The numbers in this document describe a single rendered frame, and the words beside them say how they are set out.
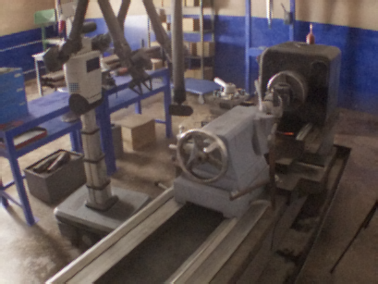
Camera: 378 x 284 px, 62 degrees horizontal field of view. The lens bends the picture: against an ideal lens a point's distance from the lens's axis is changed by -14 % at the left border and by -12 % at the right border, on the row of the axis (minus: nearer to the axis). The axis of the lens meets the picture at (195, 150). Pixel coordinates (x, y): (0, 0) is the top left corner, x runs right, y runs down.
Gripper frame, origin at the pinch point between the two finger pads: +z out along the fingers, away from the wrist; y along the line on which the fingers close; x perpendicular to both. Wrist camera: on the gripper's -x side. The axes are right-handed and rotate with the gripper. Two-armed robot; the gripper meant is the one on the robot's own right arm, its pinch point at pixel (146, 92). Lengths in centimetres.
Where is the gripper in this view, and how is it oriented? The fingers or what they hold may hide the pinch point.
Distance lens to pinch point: 181.0
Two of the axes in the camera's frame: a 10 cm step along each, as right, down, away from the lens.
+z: 4.8, 8.5, 2.0
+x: -7.9, 3.3, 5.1
